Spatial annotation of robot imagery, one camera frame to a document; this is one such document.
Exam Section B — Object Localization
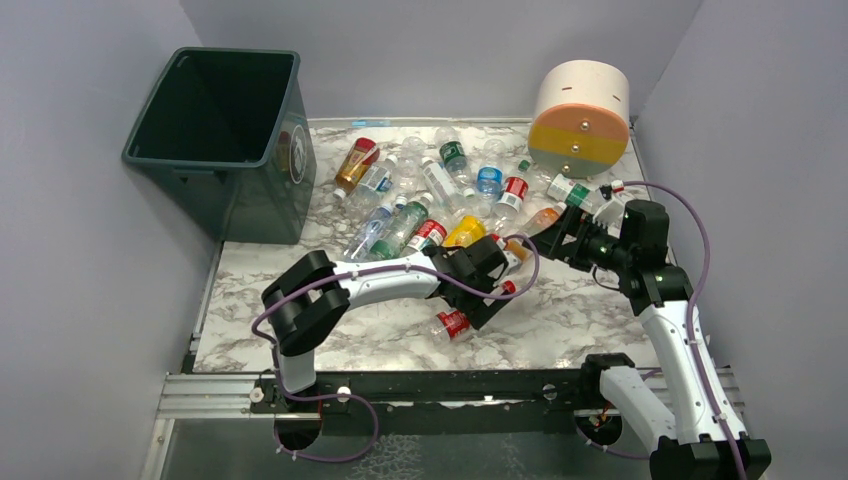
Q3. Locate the white cylinder with coloured face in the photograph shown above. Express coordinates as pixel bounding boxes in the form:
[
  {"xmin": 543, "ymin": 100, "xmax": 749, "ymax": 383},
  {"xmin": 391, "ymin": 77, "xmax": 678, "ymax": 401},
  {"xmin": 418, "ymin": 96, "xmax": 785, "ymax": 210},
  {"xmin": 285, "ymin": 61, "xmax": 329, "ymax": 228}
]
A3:
[{"xmin": 527, "ymin": 60, "xmax": 630, "ymax": 178}]

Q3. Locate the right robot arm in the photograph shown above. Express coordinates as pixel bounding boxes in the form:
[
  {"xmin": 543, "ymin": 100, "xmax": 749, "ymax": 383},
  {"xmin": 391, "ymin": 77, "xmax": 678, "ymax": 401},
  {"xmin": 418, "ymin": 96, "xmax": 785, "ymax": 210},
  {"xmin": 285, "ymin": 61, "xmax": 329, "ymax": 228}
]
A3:
[{"xmin": 532, "ymin": 200, "xmax": 772, "ymax": 479}]

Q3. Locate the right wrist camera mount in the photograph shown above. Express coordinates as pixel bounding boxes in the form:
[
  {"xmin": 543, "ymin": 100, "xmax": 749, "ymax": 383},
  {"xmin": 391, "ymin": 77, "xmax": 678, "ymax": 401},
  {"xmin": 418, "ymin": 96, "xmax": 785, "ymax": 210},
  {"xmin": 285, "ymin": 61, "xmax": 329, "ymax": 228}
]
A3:
[{"xmin": 593, "ymin": 180, "xmax": 625, "ymax": 228}]

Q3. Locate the clear bottle blue wrap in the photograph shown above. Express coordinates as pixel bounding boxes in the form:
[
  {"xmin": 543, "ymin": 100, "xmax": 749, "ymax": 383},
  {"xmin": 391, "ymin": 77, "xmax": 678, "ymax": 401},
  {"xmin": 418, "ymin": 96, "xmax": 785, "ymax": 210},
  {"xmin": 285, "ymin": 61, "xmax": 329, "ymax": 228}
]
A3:
[{"xmin": 476, "ymin": 139, "xmax": 506, "ymax": 201}]

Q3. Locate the clear bottle blue label slim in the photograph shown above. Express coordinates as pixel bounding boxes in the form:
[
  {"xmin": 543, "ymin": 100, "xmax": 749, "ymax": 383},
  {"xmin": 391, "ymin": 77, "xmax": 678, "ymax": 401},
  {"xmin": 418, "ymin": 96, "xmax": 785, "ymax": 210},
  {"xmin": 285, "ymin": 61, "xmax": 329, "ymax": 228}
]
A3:
[{"xmin": 343, "ymin": 203, "xmax": 405, "ymax": 262}]

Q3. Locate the aluminium frame rail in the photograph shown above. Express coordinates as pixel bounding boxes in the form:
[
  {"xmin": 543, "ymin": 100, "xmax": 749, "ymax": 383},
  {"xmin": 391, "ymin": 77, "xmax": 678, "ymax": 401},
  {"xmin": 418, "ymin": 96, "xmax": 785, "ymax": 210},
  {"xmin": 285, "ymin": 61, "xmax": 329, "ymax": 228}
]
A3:
[{"xmin": 156, "ymin": 370, "xmax": 747, "ymax": 422}]

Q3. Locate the clear bottle red cap right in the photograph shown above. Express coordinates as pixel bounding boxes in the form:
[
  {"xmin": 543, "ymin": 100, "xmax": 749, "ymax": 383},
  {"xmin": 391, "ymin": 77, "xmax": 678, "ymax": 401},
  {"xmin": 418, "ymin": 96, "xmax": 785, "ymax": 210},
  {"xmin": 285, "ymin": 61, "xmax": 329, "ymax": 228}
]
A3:
[{"xmin": 492, "ymin": 173, "xmax": 529, "ymax": 230}]

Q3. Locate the clear bottle red blue label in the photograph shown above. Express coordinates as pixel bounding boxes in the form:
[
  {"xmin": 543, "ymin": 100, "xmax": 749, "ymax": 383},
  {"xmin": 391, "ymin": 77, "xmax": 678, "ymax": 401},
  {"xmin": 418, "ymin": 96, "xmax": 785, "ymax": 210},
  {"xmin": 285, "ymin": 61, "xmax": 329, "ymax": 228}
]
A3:
[{"xmin": 401, "ymin": 219, "xmax": 447, "ymax": 257}]

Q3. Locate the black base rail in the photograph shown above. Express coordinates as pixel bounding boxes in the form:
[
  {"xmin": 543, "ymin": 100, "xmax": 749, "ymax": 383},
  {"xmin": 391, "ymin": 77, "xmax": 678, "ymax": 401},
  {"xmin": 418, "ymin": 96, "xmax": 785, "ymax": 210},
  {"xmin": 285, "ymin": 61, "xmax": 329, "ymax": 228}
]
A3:
[{"xmin": 248, "ymin": 369, "xmax": 624, "ymax": 444}]

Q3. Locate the amber bottle red label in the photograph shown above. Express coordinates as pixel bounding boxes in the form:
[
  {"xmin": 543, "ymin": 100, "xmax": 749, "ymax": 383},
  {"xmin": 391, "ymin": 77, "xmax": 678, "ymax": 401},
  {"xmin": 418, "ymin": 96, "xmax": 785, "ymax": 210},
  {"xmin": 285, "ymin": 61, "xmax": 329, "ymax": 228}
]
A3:
[{"xmin": 332, "ymin": 137, "xmax": 380, "ymax": 201}]

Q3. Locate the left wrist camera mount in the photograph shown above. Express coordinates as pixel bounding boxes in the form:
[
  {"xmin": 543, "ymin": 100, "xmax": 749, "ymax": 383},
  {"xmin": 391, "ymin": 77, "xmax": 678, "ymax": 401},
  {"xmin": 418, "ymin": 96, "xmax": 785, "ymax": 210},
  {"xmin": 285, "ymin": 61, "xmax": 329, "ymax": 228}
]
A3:
[{"xmin": 503, "ymin": 250, "xmax": 524, "ymax": 276}]

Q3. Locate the yellow juice bottle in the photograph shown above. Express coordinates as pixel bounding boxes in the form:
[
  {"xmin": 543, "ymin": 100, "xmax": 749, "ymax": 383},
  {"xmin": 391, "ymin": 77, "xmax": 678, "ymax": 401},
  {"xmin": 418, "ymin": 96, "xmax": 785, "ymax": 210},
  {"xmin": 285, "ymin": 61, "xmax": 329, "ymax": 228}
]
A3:
[{"xmin": 442, "ymin": 215, "xmax": 487, "ymax": 247}]

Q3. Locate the clear bottle green white label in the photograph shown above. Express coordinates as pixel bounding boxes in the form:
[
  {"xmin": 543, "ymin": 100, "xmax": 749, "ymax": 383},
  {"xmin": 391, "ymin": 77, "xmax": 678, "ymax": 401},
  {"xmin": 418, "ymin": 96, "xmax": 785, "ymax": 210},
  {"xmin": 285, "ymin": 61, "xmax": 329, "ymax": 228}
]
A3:
[{"xmin": 517, "ymin": 159, "xmax": 605, "ymax": 213}]

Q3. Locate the green tea bottle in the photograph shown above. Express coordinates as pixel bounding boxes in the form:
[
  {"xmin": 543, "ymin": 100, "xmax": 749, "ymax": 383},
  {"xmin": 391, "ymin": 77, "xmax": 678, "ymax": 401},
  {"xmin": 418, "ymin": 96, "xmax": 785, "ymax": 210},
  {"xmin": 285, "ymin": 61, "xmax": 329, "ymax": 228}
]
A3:
[{"xmin": 366, "ymin": 193, "xmax": 434, "ymax": 261}]

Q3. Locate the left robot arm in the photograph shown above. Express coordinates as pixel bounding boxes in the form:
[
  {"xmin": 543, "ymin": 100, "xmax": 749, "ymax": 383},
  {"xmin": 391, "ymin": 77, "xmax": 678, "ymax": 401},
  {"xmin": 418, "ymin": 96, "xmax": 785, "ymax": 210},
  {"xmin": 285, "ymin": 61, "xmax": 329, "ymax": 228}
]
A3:
[{"xmin": 260, "ymin": 236, "xmax": 516, "ymax": 394}]

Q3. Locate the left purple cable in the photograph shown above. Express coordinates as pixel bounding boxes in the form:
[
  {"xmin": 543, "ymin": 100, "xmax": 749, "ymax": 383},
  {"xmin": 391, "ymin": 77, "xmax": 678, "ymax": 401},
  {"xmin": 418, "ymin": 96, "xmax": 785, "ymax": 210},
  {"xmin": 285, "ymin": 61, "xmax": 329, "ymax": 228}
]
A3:
[{"xmin": 250, "ymin": 233, "xmax": 542, "ymax": 463}]

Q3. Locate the dark green plastic bin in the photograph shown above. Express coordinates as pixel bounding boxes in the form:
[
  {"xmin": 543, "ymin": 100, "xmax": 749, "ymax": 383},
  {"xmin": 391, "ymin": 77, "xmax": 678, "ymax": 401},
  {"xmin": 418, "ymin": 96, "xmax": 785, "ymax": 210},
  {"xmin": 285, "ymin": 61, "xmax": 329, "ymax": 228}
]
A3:
[{"xmin": 122, "ymin": 47, "xmax": 317, "ymax": 245}]

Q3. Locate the orange juice bottle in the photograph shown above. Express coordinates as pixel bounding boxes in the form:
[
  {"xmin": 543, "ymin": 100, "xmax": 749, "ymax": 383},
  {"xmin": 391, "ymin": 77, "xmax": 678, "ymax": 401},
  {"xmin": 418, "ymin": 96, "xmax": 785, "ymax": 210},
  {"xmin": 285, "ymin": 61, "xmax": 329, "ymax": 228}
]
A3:
[{"xmin": 505, "ymin": 202, "xmax": 566, "ymax": 263}]

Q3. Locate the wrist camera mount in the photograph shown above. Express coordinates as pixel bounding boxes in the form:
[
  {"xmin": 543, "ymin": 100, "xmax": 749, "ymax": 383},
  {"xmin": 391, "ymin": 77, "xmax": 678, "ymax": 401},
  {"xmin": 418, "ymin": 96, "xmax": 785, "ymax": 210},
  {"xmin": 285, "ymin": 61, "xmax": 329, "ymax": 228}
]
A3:
[
  {"xmin": 593, "ymin": 180, "xmax": 625, "ymax": 228},
  {"xmin": 503, "ymin": 250, "xmax": 524, "ymax": 276}
]

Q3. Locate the clear bottle red label foreground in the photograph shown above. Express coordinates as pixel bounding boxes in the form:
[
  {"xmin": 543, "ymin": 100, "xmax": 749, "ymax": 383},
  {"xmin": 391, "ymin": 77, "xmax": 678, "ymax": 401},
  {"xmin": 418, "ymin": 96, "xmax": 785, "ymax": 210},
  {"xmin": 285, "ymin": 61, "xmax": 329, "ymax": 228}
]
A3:
[{"xmin": 420, "ymin": 308, "xmax": 477, "ymax": 342}]

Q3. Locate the clear bottle grey blue label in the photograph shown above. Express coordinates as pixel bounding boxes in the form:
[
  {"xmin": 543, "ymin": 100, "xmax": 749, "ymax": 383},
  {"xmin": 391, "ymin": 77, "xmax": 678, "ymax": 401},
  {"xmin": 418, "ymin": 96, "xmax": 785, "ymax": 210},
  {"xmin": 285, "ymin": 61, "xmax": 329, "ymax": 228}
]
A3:
[{"xmin": 345, "ymin": 154, "xmax": 397, "ymax": 213}]

